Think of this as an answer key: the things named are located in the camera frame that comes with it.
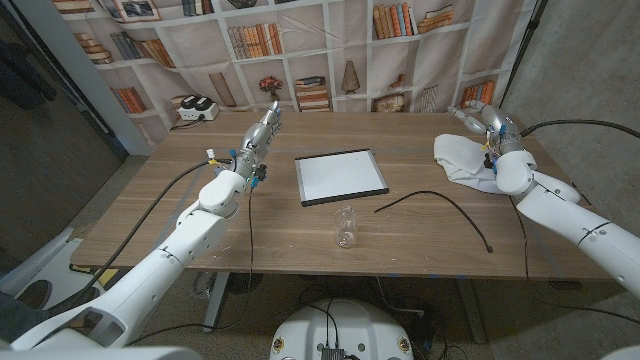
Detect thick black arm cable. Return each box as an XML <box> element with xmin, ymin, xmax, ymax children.
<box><xmin>519</xmin><ymin>118</ymin><xmax>640</xmax><ymax>140</ymax></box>
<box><xmin>47</xmin><ymin>157</ymin><xmax>234</xmax><ymax>316</ymax></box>

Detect dark perforated panel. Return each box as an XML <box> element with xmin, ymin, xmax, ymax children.
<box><xmin>0</xmin><ymin>0</ymin><xmax>129</xmax><ymax>261</ymax></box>

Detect white table leg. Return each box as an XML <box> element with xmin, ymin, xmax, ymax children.
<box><xmin>202</xmin><ymin>272</ymin><xmax>231</xmax><ymax>334</ymax></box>
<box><xmin>454</xmin><ymin>278</ymin><xmax>489</xmax><ymax>345</ymax></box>

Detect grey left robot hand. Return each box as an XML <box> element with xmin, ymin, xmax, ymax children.
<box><xmin>230</xmin><ymin>101</ymin><xmax>284</xmax><ymax>182</ymax></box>

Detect white cloth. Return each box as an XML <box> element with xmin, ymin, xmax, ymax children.
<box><xmin>433</xmin><ymin>133</ymin><xmax>506</xmax><ymax>195</ymax></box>

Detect clear plastic bottle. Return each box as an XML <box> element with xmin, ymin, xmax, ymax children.
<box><xmin>333</xmin><ymin>205</ymin><xmax>359</xmax><ymax>250</ymax></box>

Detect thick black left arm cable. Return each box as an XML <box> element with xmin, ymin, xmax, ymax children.
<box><xmin>47</xmin><ymin>157</ymin><xmax>234</xmax><ymax>316</ymax></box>

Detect printed bookshelf backdrop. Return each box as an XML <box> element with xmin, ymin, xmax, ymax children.
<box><xmin>52</xmin><ymin>0</ymin><xmax>544</xmax><ymax>147</ymax></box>

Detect loose black cable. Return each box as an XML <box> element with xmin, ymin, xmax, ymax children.
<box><xmin>373</xmin><ymin>190</ymin><xmax>494</xmax><ymax>254</ymax></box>

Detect thin black left wrist cable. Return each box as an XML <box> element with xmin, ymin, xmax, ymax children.
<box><xmin>124</xmin><ymin>184</ymin><xmax>257</xmax><ymax>347</ymax></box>

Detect small framed whiteboard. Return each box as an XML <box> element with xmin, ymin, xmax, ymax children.
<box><xmin>294</xmin><ymin>148</ymin><xmax>390</xmax><ymax>208</ymax></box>

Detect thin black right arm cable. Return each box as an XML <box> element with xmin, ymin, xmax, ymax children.
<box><xmin>508</xmin><ymin>194</ymin><xmax>640</xmax><ymax>326</ymax></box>

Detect black backdrop stand pole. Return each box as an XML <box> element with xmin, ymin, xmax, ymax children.
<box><xmin>499</xmin><ymin>0</ymin><xmax>549</xmax><ymax>109</ymax></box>

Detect white power strip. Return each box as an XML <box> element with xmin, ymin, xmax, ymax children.
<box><xmin>177</xmin><ymin>102</ymin><xmax>220</xmax><ymax>122</ymax></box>

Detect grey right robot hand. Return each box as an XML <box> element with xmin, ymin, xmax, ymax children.
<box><xmin>447</xmin><ymin>101</ymin><xmax>526</xmax><ymax>156</ymax></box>

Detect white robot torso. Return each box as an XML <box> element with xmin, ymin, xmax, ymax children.
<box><xmin>268</xmin><ymin>298</ymin><xmax>415</xmax><ymax>360</ymax></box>

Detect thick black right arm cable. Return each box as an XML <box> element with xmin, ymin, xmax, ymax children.
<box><xmin>519</xmin><ymin>118</ymin><xmax>640</xmax><ymax>140</ymax></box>

